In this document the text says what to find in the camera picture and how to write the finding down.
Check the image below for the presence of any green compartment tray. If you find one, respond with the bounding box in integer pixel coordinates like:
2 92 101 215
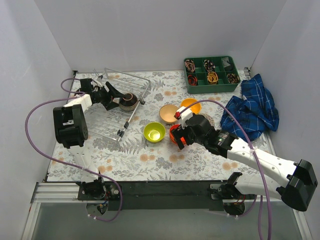
183 55 241 94

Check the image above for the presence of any orange bowl front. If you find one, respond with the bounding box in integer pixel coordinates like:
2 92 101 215
169 124 194 150

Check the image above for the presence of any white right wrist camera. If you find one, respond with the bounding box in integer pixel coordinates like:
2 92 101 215
174 106 193 129

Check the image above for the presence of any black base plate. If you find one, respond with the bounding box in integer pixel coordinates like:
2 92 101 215
77 180 241 211

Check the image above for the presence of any metal wire dish rack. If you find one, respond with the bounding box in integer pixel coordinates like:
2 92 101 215
73 68 151 142

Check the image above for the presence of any floral table mat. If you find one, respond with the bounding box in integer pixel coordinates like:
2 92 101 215
46 70 270 183

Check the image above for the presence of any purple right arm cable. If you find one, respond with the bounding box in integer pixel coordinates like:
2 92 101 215
178 99 273 240

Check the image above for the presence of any yellow bowl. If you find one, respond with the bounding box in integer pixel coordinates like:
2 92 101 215
180 98 202 114

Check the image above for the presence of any brown white patterned bowl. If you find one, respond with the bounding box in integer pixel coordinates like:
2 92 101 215
200 113 215 128

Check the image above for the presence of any beige bowl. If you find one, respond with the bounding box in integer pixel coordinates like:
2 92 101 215
159 104 178 124

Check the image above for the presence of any black patterned bowl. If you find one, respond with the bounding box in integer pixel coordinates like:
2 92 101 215
118 93 138 112

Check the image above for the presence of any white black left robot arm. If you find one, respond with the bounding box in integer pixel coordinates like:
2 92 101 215
53 78 125 200

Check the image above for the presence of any blue plaid cloth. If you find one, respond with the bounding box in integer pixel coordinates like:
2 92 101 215
220 74 280 141

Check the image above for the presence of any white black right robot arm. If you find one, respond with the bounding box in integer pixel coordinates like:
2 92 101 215
170 114 318 212

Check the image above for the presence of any lime green bowl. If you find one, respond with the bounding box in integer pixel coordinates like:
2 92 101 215
143 122 166 143

